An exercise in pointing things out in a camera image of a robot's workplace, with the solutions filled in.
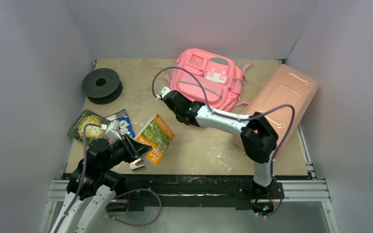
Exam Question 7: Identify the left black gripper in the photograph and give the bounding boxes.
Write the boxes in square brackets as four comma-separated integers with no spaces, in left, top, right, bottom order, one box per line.
[100,132,152,172]

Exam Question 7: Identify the orange treehouse book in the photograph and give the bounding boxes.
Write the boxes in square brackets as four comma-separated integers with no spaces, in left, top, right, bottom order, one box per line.
[136,114,175,166]

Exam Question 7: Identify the pink student backpack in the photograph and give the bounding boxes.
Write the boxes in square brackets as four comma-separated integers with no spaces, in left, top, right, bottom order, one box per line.
[165,48,253,112]

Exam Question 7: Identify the green snack packet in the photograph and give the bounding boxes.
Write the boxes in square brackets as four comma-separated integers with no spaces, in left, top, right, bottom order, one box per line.
[67,109,111,144]

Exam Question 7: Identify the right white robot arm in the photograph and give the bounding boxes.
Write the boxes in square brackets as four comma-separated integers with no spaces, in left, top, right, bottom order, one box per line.
[156,87,278,198]

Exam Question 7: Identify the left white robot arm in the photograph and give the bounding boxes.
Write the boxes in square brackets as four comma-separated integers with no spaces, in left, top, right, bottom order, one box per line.
[51,135,152,233]

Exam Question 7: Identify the small white stapler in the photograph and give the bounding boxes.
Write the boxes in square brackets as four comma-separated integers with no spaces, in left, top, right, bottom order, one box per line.
[129,158,145,170]

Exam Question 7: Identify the blue book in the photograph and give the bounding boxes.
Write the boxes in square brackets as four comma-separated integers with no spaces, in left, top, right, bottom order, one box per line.
[105,109,136,148]

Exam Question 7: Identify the black filament spool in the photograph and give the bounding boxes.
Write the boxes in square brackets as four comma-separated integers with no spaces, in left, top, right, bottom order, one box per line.
[81,68,123,105]

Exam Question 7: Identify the pink translucent plastic box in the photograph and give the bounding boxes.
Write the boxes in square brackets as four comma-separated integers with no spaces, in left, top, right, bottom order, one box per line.
[242,65,320,148]

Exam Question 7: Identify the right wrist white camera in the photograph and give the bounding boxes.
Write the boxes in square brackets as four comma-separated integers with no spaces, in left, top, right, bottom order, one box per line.
[155,86,171,100]

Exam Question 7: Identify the wrist white camera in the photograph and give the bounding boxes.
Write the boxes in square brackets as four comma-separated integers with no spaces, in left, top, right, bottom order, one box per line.
[155,86,171,100]
[105,120,127,143]

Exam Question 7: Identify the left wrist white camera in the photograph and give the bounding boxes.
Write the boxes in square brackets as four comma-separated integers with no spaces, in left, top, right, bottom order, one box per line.
[105,120,127,143]

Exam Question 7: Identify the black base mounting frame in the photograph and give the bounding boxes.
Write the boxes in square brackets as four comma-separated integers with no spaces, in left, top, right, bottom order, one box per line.
[61,173,313,215]

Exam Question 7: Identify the aluminium rail frame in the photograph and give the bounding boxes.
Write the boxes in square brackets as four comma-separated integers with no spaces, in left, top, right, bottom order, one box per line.
[38,151,340,233]

